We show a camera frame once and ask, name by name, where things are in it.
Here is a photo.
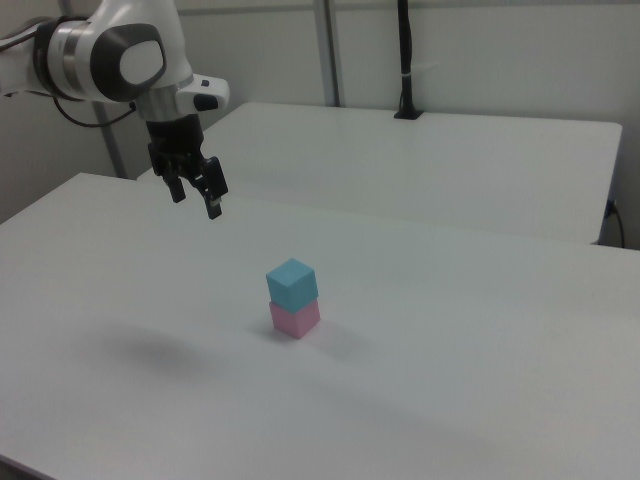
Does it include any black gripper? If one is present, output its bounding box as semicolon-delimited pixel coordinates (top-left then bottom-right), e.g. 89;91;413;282
145;113;230;221

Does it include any blue cube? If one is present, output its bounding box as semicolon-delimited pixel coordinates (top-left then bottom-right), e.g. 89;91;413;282
265;257;320;314

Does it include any pink cube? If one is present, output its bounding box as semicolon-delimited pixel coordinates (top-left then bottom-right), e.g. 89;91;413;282
268;298;322;340

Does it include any white table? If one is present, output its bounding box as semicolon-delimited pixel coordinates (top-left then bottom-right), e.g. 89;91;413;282
135;101;624;246

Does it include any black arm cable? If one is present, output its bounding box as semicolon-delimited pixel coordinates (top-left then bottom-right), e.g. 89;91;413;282
51;94;139;129

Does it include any grey wall profile post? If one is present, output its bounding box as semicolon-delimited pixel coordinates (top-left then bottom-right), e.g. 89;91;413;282
314;0;348;107

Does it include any black camera pole with base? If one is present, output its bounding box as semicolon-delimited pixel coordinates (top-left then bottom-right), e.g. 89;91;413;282
393;0;425;121

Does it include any black cable at table edge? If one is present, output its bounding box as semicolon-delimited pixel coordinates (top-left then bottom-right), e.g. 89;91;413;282
606;199;627;249

